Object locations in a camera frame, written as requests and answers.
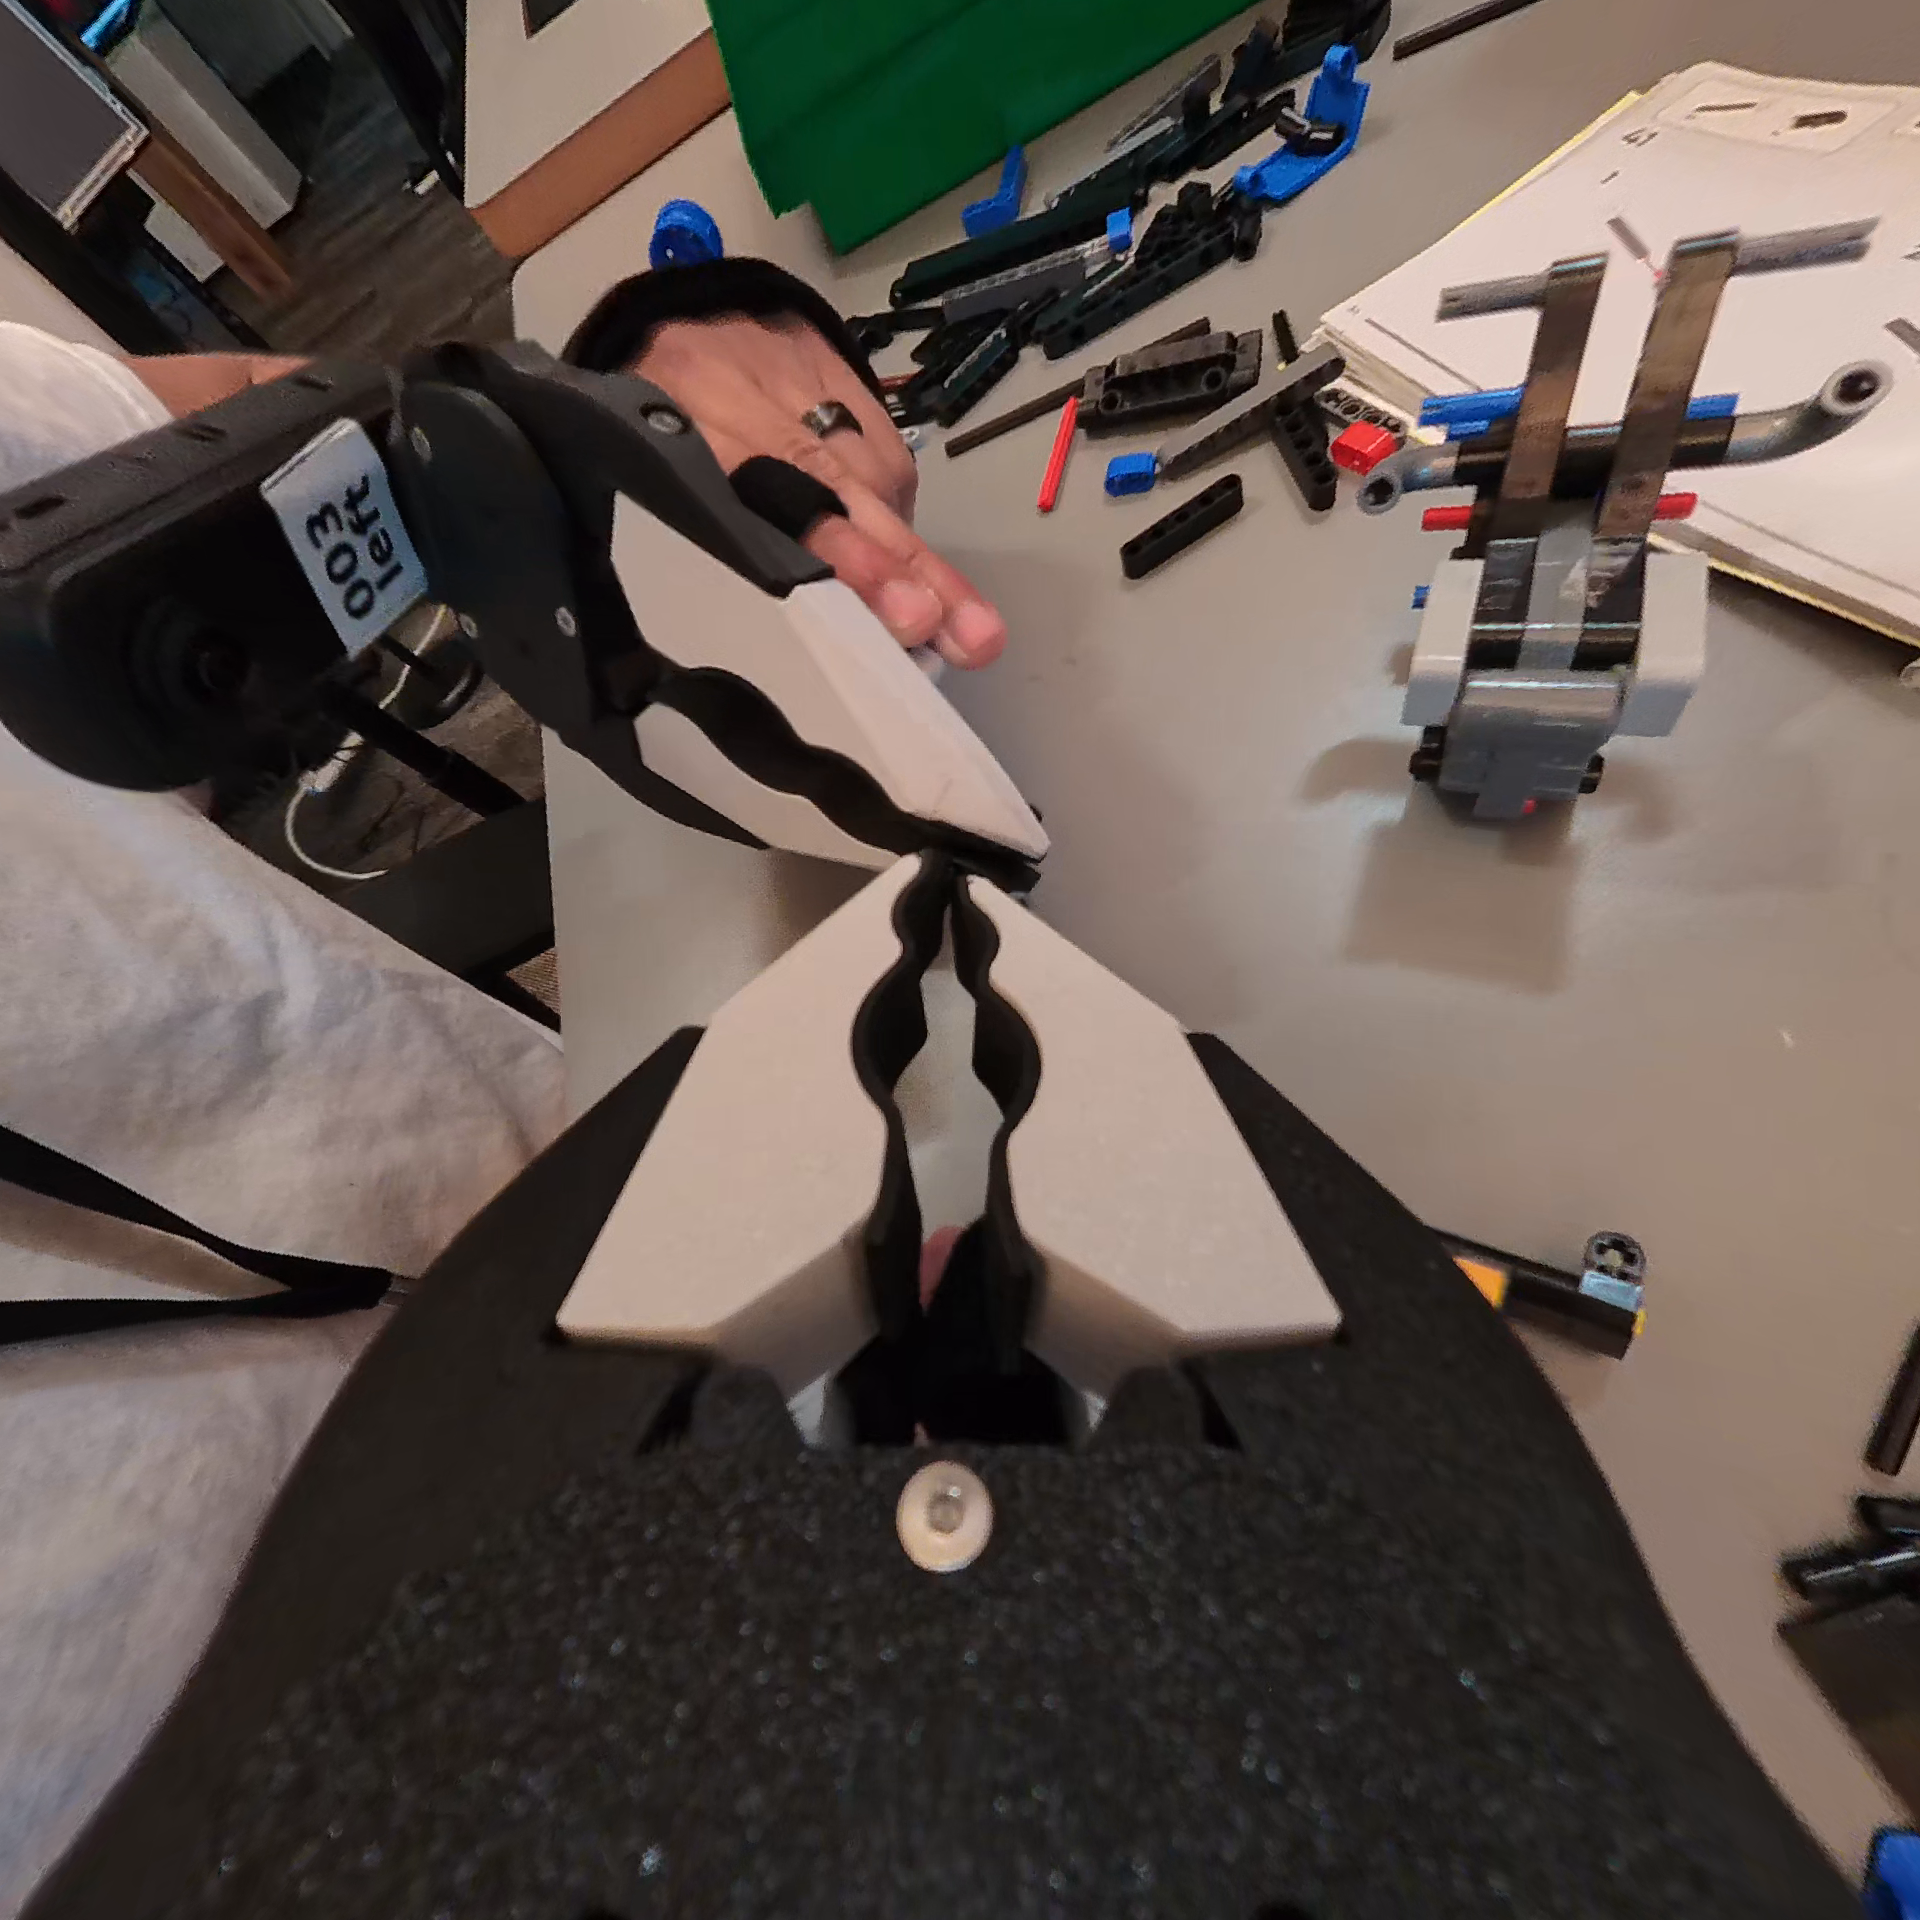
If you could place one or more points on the black lego panel piece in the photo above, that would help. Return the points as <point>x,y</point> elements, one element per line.
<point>1853,1560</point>

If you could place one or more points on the person's left hand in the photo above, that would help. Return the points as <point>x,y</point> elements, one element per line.
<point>840,494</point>

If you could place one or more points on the wooden-edged side table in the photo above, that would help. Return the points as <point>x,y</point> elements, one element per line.
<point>600,106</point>

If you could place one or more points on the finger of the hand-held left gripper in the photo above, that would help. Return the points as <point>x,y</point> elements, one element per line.
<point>886,705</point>
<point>751,787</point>

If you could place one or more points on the small blue lego bracket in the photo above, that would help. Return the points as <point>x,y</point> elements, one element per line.
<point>997,188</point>

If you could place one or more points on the short black lego beam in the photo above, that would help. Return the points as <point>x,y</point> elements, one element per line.
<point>1180,523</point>

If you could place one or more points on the grey lego motor assembly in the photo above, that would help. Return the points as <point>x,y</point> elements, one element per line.
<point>1531,705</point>

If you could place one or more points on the small black lego pin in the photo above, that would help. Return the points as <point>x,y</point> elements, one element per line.
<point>945,878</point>

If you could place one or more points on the pile of black lego parts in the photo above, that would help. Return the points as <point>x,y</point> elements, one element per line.
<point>1155,246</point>

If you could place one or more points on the green box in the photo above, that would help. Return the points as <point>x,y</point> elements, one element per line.
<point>901,90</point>

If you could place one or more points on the dark grey lego beam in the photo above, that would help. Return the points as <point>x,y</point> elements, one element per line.
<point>1253,417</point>

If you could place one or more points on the large blue lego connector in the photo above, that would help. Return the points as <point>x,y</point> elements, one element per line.
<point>1329,106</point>

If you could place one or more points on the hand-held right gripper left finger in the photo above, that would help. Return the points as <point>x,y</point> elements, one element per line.
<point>721,1185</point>

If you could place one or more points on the red lego axle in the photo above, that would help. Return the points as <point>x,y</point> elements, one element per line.
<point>1060,451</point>

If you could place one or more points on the person's left forearm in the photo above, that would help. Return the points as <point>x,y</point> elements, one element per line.
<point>77,397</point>

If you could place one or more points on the short black lego axle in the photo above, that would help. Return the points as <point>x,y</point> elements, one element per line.
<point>1894,1402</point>

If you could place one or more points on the yellow and black lego assembly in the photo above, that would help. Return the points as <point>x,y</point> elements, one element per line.
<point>1559,1291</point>

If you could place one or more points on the black lego frame piece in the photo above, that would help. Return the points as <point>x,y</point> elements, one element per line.
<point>1171,374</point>

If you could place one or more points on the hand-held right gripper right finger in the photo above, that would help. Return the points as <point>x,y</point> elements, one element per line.
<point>1171,1185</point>

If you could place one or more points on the long black lego axle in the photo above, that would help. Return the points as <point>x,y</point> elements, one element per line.
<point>1463,25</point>

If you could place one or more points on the blue lego pin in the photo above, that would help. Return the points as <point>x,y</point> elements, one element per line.
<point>1137,473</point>

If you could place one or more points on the round blue lego piece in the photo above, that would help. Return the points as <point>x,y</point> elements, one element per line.
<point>683,234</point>

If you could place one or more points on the white instruction booklet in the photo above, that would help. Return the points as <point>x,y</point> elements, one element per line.
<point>1799,494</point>

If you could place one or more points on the dark monitor screen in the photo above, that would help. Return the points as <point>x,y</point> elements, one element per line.
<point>61,106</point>

